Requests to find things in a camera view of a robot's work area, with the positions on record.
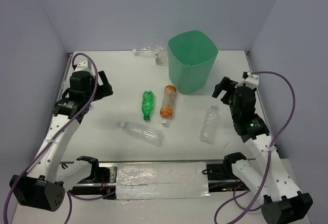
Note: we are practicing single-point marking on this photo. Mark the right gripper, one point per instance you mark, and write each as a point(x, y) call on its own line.
point(226, 84)

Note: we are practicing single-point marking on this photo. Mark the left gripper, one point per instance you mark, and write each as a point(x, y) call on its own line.
point(105, 89)

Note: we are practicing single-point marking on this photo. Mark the green plastic bottle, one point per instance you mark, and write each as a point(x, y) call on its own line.
point(147, 104)

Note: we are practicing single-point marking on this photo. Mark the orange label plastic bottle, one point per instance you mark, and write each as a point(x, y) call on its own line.
point(168, 103)

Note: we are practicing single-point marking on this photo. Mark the clear jar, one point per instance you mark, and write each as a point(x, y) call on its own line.
point(161, 58)

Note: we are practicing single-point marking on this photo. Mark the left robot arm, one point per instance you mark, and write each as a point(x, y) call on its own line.
point(42, 186)

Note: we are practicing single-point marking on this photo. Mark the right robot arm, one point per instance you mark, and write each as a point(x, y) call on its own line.
point(281, 200)

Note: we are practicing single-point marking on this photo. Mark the green plastic bin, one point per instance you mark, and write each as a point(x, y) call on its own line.
point(191, 56)

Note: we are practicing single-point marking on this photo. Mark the silver tape patch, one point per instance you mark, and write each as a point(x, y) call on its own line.
point(178, 180)

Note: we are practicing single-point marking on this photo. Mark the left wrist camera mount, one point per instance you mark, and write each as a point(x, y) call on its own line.
point(83, 65)

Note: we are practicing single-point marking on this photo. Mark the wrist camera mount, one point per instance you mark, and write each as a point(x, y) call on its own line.
point(249, 80)
point(83, 65)

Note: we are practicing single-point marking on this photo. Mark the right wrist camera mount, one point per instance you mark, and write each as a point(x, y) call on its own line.
point(249, 80)

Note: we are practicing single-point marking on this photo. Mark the metal base rail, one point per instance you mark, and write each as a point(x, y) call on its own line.
point(103, 181)

